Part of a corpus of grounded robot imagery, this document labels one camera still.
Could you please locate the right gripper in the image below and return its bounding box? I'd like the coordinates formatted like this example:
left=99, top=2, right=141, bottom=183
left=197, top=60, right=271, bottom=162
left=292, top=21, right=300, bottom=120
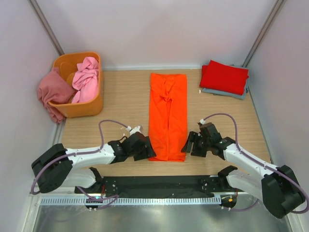
left=181, top=131, right=211, bottom=158

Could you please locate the orange t-shirt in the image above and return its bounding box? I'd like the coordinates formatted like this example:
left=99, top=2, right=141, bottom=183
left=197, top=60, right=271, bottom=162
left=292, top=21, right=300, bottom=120
left=148, top=73, right=187, bottom=162

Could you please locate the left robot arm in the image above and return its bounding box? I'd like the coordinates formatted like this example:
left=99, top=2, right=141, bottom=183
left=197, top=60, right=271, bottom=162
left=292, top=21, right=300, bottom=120
left=31, top=131, right=156, bottom=193

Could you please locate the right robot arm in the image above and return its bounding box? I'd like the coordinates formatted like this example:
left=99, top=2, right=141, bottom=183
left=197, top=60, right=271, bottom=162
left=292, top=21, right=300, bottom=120
left=181, top=123, right=306, bottom=218

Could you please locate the folded grey t-shirt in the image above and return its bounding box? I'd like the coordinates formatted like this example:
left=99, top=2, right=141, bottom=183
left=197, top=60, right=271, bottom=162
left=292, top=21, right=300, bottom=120
left=201, top=64, right=251, bottom=101

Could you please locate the folded red t-shirt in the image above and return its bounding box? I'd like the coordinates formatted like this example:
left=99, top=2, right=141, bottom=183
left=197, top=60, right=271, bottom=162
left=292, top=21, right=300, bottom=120
left=199, top=59, right=250, bottom=95

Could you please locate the light pink crumpled shirt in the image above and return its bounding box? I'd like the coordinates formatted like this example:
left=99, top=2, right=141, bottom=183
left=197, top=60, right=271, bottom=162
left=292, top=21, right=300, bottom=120
left=71, top=57, right=99, bottom=103

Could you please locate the dusty pink crumpled shirt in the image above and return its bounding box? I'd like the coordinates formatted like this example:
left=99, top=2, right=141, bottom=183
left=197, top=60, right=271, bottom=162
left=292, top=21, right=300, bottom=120
left=37, top=67, right=74, bottom=123

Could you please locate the orange plastic basket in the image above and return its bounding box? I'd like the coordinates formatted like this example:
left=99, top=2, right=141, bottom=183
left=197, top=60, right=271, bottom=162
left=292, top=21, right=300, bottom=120
left=49, top=52, right=103, bottom=118

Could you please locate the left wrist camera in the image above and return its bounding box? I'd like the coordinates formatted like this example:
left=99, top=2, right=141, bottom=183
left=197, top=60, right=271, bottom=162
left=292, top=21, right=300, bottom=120
left=126, top=126, right=142, bottom=135

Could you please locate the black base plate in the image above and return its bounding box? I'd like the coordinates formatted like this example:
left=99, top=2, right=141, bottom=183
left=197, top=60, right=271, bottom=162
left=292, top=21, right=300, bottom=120
left=84, top=175, right=235, bottom=199

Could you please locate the white slotted cable duct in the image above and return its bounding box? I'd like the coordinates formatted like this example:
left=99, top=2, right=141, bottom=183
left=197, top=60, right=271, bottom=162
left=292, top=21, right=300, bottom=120
left=40, top=195, right=221, bottom=206

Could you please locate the aluminium rail frame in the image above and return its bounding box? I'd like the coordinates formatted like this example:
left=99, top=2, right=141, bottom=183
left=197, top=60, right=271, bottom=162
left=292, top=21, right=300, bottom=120
left=30, top=120, right=309, bottom=218

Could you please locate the right corner aluminium post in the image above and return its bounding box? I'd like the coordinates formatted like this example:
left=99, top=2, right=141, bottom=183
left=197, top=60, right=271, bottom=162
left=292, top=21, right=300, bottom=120
left=242, top=0, right=286, bottom=68

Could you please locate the corner aluminium post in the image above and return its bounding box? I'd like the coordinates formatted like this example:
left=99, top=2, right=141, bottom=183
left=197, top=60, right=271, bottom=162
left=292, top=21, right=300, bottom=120
left=28, top=0, right=65, bottom=56
left=242, top=0, right=286, bottom=68

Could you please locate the left corner aluminium post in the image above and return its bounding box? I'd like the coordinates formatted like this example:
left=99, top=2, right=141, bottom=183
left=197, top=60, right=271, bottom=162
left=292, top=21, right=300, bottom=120
left=28, top=0, right=65, bottom=56

